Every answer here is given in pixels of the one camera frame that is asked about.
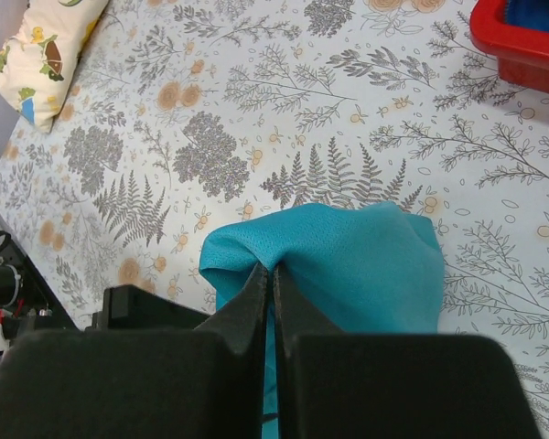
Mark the red plastic tray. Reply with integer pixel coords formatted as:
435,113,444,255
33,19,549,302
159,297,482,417
469,1,549,93

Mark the teal t-shirt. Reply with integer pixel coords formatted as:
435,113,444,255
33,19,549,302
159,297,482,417
199,200,446,439

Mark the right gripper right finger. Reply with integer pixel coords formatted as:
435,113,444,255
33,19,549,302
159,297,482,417
273,264,342,357

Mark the blue fleece jacket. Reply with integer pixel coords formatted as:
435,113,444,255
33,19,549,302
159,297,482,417
504,0,549,33

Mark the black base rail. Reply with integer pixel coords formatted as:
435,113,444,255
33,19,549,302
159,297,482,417
0,218,77,357

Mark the dinosaur print folded t-shirt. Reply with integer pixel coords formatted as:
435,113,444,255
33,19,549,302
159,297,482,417
0,0,108,133

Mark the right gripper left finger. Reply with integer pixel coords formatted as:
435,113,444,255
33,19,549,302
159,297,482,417
196,263,268,357

